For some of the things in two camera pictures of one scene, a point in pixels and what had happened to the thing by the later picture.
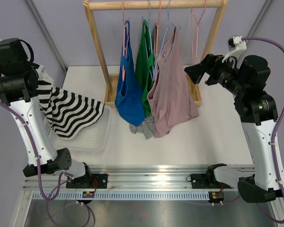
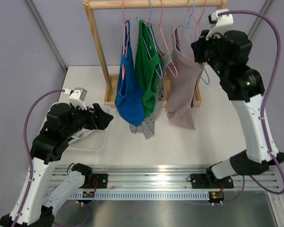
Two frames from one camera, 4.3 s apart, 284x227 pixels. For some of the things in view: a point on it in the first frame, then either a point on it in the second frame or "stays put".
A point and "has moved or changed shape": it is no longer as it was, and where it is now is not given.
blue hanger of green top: [148, 22] to [149, 24]
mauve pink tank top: [170, 94] has moved or changed shape
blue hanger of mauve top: [169, 24] to [187, 26]
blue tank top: [129, 101] stays put
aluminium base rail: [162, 178] stays put
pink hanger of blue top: [123, 62] stays put
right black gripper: [212, 65] to [199, 45]
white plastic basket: [97, 138] stays put
